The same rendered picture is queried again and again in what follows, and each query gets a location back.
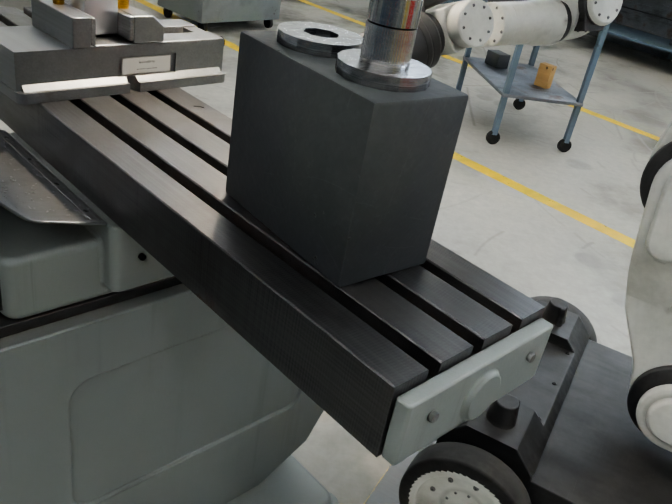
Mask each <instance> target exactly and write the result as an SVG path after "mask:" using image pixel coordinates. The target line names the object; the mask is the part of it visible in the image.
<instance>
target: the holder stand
mask: <svg viewBox="0 0 672 504"><path fill-rule="evenodd" d="M362 41H363V37H362V36H360V35H358V34H357V33H355V32H352V31H349V30H346V29H344V28H340V27H336V26H332V25H328V24H321V23H315V22H304V21H290V22H283V23H280V24H278V31H242V32H241V33H240V42H239V52H238V63H237V74H236V85H235V95H234V106H233V117H232V127H231V138H230V149H229V159H228V170H227V181H226V193H227V194H229V195H230V196H231V197H232V198H233V199H234V200H236V201H237V202H238V203H239V204H240V205H241V206H243V207H244V208H245V209H246V210H247V211H249V212H250V213H251V214H252V215H253V216H254V217H256V218H257V219H258V220H259V221H260V222H261V223H263V224H264V225H265V226H266V227H267V228H269V229H270V230H271V231H272V232H273V233H274V234H276V235H277V236H278V237H279V238H280V239H282V240H283V241H284V242H285V243H286V244H287V245H289V246H290V247H291V248H292V249H293V250H294V251H296V252H297V253H298V254H299V255H300V256H302V257H303V258H304V259H305V260H306V261H307V262H309V263H310V264H311V265H312V266H313V267H314V268H316V269H317V270H318V271H319V272H320V273H322V274H323V275H324V276H325V277H326V278H327V279H329V280H330V281H331V282H332V283H333V284H335V285H336V286H337V287H343V286H347V285H350V284H354V283H357V282H361V281H364V280H368V279H371V278H375V277H378V276H382V275H385V274H389V273H392V272H396V271H399V270H403V269H406V268H410V267H414V266H417V265H421V264H423V263H424V262H425V261H426V257H427V253H428V249H429V246H430V242H431V238H432V234H433V231H434V227H435V223H436V219H437V215H438V212H439V208H440V204H441V200H442V196H443V193H444V189H445V185H446V181H447V178H448V174H449V170H450V166H451V162H452V159H453V155H454V151H455V147H456V144H457V140H458V136H459V132H460V128H461V125H462V121H463V117H464V113H465V109H466V106H467V102H468V95H467V94H466V93H464V92H462V91H459V90H457V89H455V88H453V87H451V86H449V85H447V84H444V83H442V82H440V81H438V80H436V79H434V78H431V77H432V71H431V69H430V68H429V67H428V66H426V65H425V64H423V63H421V62H419V61H417V60H414V59H411V62H410V66H409V68H408V69H406V70H388V69H382V68H378V67H374V66H371V65H368V64H366V63H364V62H363V61H361V59H360V52H361V47H362Z"/></svg>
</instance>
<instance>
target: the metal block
mask: <svg viewBox="0 0 672 504"><path fill-rule="evenodd" d="M65 3H67V4H69V5H71V6H73V7H75V8H77V9H79V10H81V11H83V12H85V13H87V14H89V15H91V16H92V17H94V18H95V19H96V35H97V34H117V16H118V0H65Z"/></svg>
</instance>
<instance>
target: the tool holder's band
mask: <svg viewBox="0 0 672 504"><path fill-rule="evenodd" d="M371 1H373V2H375V3H378V4H380V5H384V6H388V7H392V8H397V9H403V10H421V9H422V6H423V2H424V0H371Z"/></svg>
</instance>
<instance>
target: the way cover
mask: <svg viewBox="0 0 672 504"><path fill-rule="evenodd" d="M0 133H1V134H0V191H1V190H2V191H1V192H0V206H2V207H4V208H5V209H7V210H8V211H10V212H11V213H13V214H15V215H16V216H18V217H20V218H21V219H23V220H26V221H29V222H33V223H44V224H78V225H107V223H106V222H105V221H104V220H103V219H102V218H101V217H99V216H98V215H97V214H96V213H95V212H94V211H93V210H92V209H91V208H90V207H89V206H87V205H86V204H85V203H84V202H83V201H82V200H81V199H80V198H79V197H78V196H76V195H75V194H74V193H73V192H72V191H71V190H70V189H69V188H68V187H67V186H66V185H64V184H63V183H62V182H61V181H60V180H59V179H57V177H56V176H55V175H53V174H52V173H51V172H50V171H49V170H48V169H47V168H46V167H45V166H44V165H43V164H41V163H40V162H39V161H36V160H37V159H36V158H35V157H34V156H33V155H32V154H30V153H29V152H28V151H27V150H26V149H25V148H24V147H23V146H22V145H21V144H20V143H18V142H17V141H16V140H15V139H14V138H13V137H12V136H11V135H9V133H8V132H6V130H0ZM7 138H8V139H7ZM5 141H6V142H5ZM12 141H13V142H14V143H13V142H12ZM4 143H6V144H4ZM3 145H4V146H3ZM5 146H6V147H5ZM12 147H14V148H12ZM8 149H9V150H8ZM2 151H3V153H2ZM14 158H15V159H14ZM11 159H12V160H11ZM31 159H33V160H31ZM3 162H4V163H3ZM33 162H34V163H35V164H34V163H33ZM10 163H11V164H12V165H11V164H10ZM24 167H26V168H24ZM14 169H15V170H14ZM17 169H19V170H17ZM33 169H35V170H33ZM34 172H35V173H34ZM36 174H38V176H37V175H36ZM10 176H12V179H14V180H16V181H12V179H10V178H11V177H10ZM41 176H42V177H41ZM2 180H3V181H4V182H3V181H2ZM36 183H37V184H36ZM19 184H20V185H21V186H20V185H19ZM25 184H27V185H25ZM51 184H52V185H51ZM5 185H6V186H5ZM32 185H35V186H32ZM53 185H55V186H53ZM3 186H4V187H3ZM56 186H57V188H56ZM31 187H32V188H33V189H37V190H33V189H32V188H31ZM5 189H8V190H5ZM3 191H6V192H3ZM53 191H54V192H53ZM25 192H26V193H27V194H25ZM32 192H35V193H32ZM69 192H70V193H69ZM28 193H30V194H28ZM53 194H56V195H53ZM4 196H5V197H4ZM17 196H18V197H17ZM6 197H7V198H6ZM47 197H50V198H47ZM31 198H32V200H33V201H34V202H33V201H31ZM39 198H41V199H42V200H41V199H39ZM69 199H70V200H69ZM71 200H72V201H71ZM5 201H6V202H5ZM64 204H66V205H64ZM80 205H81V206H80ZM28 206H29V207H30V208H29V207H28ZM16 207H18V208H16ZM86 207H87V208H89V209H87V208H86ZM33 208H35V209H33ZM67 209H69V210H67ZM50 210H51V211H50ZM52 210H54V211H55V212H54V211H52ZM75 210H79V211H75ZM46 211H48V212H46ZM69 214H70V215H69ZM82 214H83V215H82ZM67 215H68V216H67ZM84 215H86V216H89V218H88V217H87V218H86V217H85V216H84Z"/></svg>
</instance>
